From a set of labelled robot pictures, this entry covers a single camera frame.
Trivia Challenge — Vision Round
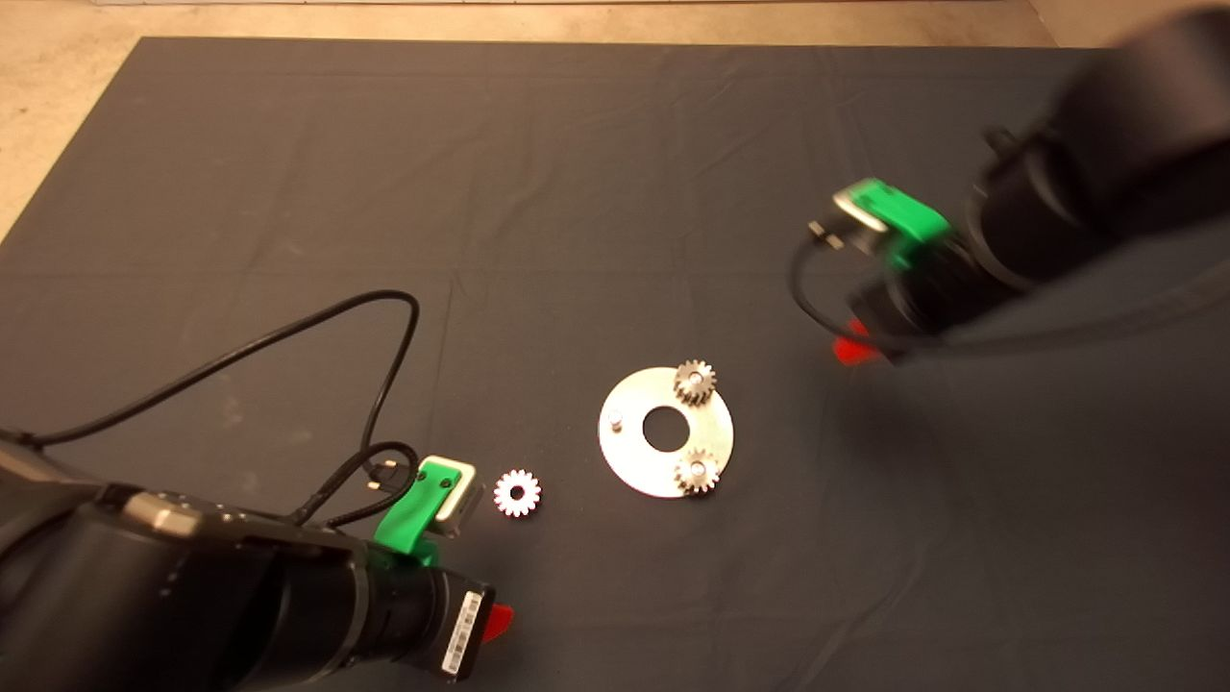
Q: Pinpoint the white shiny small gear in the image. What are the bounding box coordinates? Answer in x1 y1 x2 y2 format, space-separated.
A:
494 468 542 518

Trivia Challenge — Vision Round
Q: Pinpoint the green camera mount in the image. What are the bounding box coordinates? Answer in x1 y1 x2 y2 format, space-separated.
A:
855 178 952 270
373 459 455 568

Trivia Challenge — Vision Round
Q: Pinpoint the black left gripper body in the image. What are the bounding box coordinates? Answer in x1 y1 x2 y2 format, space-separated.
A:
413 567 497 679

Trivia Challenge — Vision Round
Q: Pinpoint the dark grey table cloth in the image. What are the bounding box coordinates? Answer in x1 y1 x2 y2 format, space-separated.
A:
0 37 1230 692

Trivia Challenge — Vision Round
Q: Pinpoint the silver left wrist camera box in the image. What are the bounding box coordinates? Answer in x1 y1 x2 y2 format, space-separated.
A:
423 455 484 537

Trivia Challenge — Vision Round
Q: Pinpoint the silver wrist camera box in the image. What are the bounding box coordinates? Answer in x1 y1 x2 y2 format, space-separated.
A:
831 185 890 256
423 455 484 537

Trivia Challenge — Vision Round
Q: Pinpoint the green left camera mount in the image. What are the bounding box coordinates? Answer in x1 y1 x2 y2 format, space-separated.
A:
373 459 455 568

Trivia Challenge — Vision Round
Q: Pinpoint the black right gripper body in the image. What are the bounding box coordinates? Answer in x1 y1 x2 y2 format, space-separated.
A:
850 267 948 364

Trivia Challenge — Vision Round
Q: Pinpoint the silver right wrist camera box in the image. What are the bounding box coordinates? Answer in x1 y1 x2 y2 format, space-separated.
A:
831 185 890 256

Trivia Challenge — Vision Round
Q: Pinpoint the black left camera cable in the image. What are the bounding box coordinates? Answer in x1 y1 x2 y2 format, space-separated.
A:
29 289 422 528

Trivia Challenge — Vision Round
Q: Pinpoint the round metal carrier plate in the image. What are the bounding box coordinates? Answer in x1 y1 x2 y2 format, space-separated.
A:
598 365 735 499

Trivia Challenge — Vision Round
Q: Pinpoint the green right camera mount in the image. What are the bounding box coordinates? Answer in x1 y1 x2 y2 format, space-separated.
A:
855 178 952 270

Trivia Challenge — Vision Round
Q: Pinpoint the steel planetary gear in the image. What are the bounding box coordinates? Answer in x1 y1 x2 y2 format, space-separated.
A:
675 448 722 497
672 358 718 407

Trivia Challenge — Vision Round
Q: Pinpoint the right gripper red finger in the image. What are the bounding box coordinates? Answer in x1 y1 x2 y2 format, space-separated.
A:
830 322 881 367

